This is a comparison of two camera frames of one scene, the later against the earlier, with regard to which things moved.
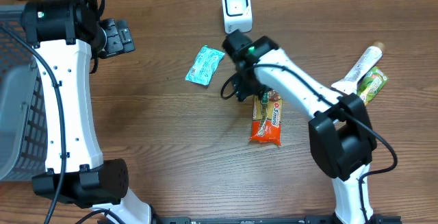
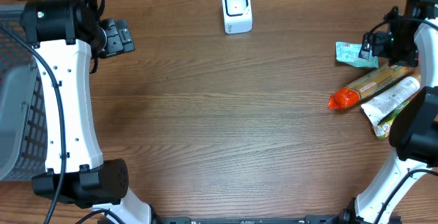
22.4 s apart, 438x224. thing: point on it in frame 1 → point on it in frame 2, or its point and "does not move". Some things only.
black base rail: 306,220 does not move
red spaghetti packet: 267,116 → 353,92
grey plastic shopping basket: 24,131 does not move
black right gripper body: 250,86 → 397,47
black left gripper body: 122,37 does not move
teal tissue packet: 205,65 → 350,52
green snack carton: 371,84 → 382,129
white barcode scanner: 237,9 does not move
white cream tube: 350,83 → 387,103
